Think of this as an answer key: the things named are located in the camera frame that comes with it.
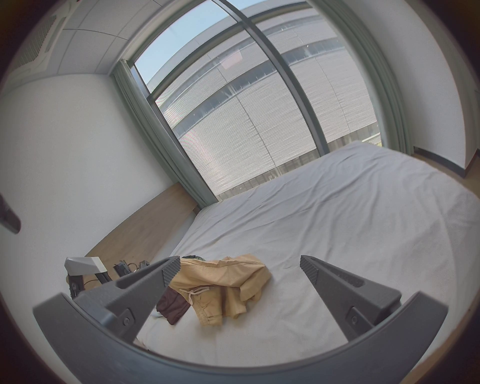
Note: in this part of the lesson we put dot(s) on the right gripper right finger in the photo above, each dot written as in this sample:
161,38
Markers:
337,296

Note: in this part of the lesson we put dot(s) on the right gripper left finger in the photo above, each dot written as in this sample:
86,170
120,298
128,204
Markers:
146,288

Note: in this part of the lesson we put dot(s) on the tan shorts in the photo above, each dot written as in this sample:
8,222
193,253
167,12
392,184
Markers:
225,285

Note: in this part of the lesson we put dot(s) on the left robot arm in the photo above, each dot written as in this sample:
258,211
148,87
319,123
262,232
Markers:
84,264

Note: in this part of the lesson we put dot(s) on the bed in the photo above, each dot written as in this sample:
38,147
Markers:
337,225

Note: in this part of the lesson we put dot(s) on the brown garment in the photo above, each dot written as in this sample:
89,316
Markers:
172,305

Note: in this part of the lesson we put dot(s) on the green garment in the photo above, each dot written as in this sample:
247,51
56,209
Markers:
195,258

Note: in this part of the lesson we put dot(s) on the grey-green curtain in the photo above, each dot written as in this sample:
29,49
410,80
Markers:
375,75
161,150

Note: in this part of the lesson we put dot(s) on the window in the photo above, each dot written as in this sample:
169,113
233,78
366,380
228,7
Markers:
262,112

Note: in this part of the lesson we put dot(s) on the white ceiling air conditioner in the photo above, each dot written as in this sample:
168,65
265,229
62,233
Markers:
37,41

